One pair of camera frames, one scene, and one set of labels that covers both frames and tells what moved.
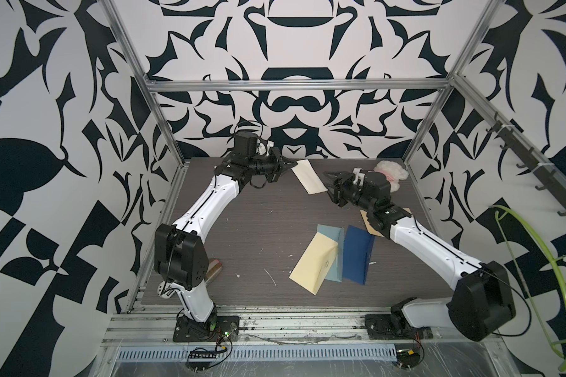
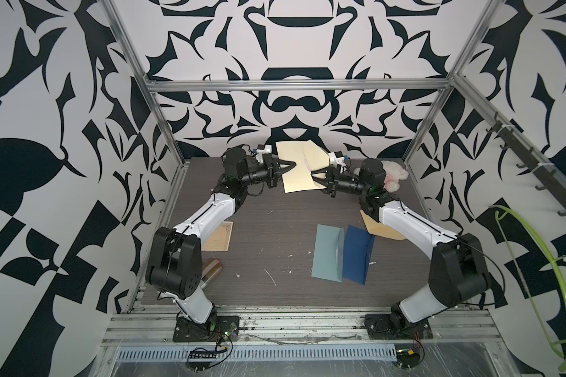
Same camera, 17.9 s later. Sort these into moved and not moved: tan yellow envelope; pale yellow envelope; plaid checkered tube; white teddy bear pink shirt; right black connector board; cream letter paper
Moved: cream letter paper; pale yellow envelope
Not moved: right black connector board; white teddy bear pink shirt; plaid checkered tube; tan yellow envelope
